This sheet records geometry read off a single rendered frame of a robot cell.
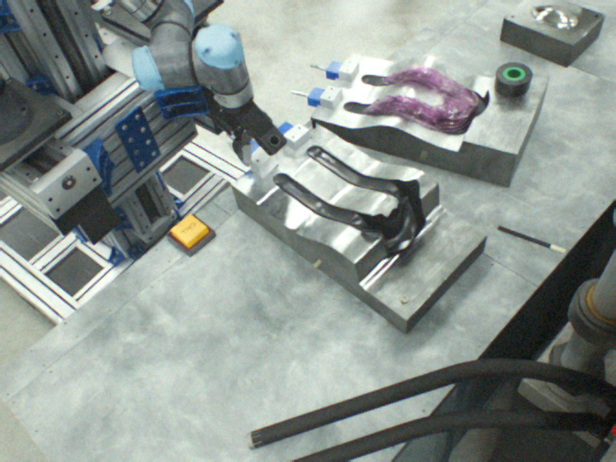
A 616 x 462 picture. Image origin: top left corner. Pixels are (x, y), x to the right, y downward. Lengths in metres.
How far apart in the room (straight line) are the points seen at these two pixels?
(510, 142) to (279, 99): 1.68
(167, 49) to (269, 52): 2.08
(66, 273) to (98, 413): 1.06
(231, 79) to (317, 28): 2.19
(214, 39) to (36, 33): 0.59
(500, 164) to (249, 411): 0.75
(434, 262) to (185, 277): 0.54
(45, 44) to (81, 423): 0.84
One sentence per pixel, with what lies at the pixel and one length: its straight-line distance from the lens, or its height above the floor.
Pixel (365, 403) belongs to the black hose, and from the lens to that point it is 1.12.
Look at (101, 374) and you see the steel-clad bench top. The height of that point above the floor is 0.80.
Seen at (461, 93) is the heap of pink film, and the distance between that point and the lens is 1.55.
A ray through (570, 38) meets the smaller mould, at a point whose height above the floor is 0.87.
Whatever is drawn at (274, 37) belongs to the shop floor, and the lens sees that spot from 3.30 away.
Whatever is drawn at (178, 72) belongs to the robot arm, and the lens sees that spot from 1.14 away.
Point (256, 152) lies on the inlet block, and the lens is 1.37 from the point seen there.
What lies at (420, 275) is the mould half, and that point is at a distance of 1.26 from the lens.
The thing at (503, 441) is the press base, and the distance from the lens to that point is 1.56.
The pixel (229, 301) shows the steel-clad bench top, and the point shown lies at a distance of 1.33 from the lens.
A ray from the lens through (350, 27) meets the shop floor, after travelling 3.30.
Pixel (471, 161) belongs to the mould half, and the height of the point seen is 0.85.
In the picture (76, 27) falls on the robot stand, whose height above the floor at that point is 1.08.
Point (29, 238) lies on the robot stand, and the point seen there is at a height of 0.21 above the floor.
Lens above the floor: 1.92
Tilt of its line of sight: 53 degrees down
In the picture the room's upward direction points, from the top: 11 degrees counter-clockwise
